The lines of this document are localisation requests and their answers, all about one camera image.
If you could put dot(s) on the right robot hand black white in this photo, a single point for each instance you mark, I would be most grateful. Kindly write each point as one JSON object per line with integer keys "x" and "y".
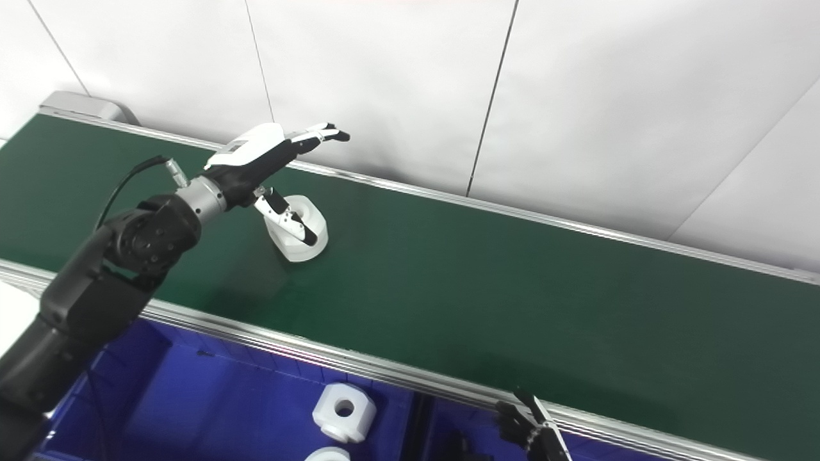
{"x": 538, "y": 435}

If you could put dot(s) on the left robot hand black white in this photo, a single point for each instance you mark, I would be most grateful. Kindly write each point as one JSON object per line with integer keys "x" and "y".
{"x": 250, "y": 153}

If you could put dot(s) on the white cylindrical plastic part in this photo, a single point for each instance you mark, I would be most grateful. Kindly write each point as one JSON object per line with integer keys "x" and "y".
{"x": 328, "y": 455}
{"x": 339, "y": 426}
{"x": 314, "y": 246}

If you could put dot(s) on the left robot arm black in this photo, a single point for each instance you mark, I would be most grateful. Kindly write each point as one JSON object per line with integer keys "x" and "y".
{"x": 96, "y": 294}

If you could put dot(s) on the blue plastic bin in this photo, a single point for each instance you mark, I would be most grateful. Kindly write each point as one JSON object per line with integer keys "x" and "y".
{"x": 477, "y": 426}
{"x": 211, "y": 403}

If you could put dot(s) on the green conveyor belt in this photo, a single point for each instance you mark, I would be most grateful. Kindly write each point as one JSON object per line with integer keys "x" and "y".
{"x": 480, "y": 288}

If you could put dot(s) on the black bracket part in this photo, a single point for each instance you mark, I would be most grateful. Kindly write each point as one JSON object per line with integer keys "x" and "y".
{"x": 464, "y": 449}

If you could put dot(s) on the aluminium conveyor side rail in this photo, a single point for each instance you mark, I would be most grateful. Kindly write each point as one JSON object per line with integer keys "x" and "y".
{"x": 320, "y": 352}
{"x": 512, "y": 214}

